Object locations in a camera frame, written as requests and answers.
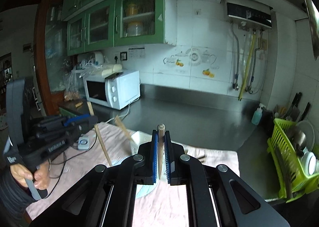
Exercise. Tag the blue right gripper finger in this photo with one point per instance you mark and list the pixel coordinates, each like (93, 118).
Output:
(77, 119)

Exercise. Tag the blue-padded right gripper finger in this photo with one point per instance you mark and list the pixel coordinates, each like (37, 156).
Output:
(142, 167)
(181, 168)

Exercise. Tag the dark wooden chopstick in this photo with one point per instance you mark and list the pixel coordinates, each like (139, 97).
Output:
(160, 148)

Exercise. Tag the black sleeved forearm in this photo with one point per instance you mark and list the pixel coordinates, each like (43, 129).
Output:
(14, 200)

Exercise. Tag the person's left hand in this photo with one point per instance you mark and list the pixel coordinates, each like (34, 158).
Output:
(40, 178)

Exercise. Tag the white timer device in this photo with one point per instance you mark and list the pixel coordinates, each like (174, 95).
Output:
(83, 143)

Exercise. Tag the white plastic utensil holder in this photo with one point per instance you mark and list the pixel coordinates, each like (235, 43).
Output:
(137, 139)

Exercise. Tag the clear plastic bag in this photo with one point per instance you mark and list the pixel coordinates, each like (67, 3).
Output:
(74, 81)

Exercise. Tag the white microwave oven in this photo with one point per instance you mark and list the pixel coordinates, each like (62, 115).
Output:
(115, 91)

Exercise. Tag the white electric kettle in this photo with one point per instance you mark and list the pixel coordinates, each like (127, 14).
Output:
(90, 58)

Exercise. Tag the soap dispenser bottle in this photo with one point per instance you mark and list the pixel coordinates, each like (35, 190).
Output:
(258, 114)

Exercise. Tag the green dish rack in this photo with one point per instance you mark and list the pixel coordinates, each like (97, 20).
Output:
(294, 182)

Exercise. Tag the green wall cabinet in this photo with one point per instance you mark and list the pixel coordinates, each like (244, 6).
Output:
(98, 24)

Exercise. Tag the wall water heater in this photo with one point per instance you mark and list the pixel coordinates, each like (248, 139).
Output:
(248, 14)

